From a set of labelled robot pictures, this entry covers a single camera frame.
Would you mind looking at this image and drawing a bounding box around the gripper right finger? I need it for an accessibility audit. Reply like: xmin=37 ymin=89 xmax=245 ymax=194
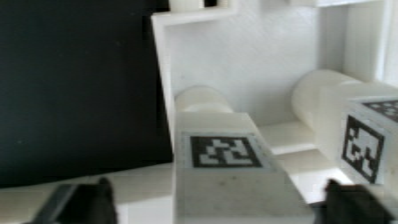
xmin=313 ymin=179 xmax=398 ymax=224

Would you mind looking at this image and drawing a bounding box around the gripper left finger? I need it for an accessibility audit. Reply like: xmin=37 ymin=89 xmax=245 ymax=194
xmin=25 ymin=178 xmax=117 ymax=224

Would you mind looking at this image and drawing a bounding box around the white chair leg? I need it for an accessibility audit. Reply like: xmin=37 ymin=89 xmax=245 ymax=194
xmin=291 ymin=70 xmax=398 ymax=184
xmin=174 ymin=86 xmax=315 ymax=224

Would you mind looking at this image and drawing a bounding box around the white chair seat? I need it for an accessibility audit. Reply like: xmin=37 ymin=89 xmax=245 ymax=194
xmin=148 ymin=0 xmax=398 ymax=168

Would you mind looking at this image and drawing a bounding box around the white L-shaped wall fence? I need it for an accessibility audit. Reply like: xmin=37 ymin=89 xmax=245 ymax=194
xmin=0 ymin=146 xmax=398 ymax=224

